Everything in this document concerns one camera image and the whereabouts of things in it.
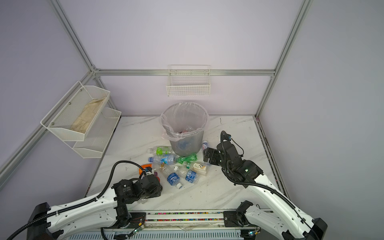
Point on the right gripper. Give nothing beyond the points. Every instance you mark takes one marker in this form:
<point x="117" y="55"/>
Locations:
<point x="212" y="152"/>

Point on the tall clear purple-label bottle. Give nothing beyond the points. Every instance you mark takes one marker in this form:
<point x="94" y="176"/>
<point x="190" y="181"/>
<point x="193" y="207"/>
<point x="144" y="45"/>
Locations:
<point x="205" y="145"/>

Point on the white crane label bottle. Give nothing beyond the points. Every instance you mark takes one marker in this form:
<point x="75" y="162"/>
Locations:
<point x="199" y="168"/>

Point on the clear bottle blue label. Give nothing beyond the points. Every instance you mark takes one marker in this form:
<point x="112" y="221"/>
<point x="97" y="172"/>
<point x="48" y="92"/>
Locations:
<point x="186" y="145"/>

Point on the orange label bottle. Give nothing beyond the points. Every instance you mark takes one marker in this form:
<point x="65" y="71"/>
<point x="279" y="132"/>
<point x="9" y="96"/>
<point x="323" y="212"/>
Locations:
<point x="146" y="168"/>

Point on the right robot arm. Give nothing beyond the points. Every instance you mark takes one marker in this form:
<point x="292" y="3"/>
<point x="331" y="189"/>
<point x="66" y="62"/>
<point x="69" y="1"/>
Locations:
<point x="287" y="222"/>

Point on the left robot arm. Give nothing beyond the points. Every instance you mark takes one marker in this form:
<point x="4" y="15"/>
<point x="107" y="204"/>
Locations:
<point x="109" y="211"/>

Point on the grey mesh waste bin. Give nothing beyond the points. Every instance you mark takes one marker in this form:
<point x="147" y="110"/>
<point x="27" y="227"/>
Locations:
<point x="198" y="138"/>

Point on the clear plastic bin liner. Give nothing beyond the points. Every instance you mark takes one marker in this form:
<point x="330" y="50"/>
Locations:
<point x="182" y="116"/>

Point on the crushed green bottle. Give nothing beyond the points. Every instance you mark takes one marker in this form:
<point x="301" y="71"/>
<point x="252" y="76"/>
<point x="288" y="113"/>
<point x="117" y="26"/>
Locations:
<point x="187" y="159"/>

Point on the clear bottle light-blue label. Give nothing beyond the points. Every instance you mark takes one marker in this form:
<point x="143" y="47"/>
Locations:
<point x="170" y="159"/>

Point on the clear bottle green label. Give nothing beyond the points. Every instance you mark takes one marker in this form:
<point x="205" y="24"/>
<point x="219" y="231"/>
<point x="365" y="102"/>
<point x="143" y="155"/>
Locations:
<point x="160" y="150"/>

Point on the white mesh lower shelf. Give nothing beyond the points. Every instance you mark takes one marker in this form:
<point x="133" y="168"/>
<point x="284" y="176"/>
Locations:
<point x="99" y="135"/>

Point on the white mesh shelf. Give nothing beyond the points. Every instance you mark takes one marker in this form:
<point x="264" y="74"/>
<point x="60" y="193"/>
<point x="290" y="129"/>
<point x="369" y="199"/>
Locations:
<point x="99" y="135"/>
<point x="60" y="118"/>

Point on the beige cloth in shelf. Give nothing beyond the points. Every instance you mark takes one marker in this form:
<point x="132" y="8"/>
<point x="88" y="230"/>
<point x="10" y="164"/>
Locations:
<point x="84" y="120"/>

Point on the white mesh upper shelf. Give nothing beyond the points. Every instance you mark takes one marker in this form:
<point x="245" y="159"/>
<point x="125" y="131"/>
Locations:
<point x="60" y="118"/>

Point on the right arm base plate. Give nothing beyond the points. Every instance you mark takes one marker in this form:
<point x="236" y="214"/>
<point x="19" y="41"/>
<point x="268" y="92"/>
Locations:
<point x="234" y="218"/>

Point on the white wire wall basket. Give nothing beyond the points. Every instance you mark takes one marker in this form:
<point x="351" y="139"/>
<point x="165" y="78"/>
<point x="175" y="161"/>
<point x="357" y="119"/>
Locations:
<point x="188" y="80"/>

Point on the aluminium front rail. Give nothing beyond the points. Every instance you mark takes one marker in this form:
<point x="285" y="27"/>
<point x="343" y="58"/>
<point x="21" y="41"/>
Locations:
<point x="185" y="219"/>

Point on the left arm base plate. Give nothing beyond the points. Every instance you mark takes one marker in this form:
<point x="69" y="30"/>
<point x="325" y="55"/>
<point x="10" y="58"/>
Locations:
<point x="131" y="220"/>

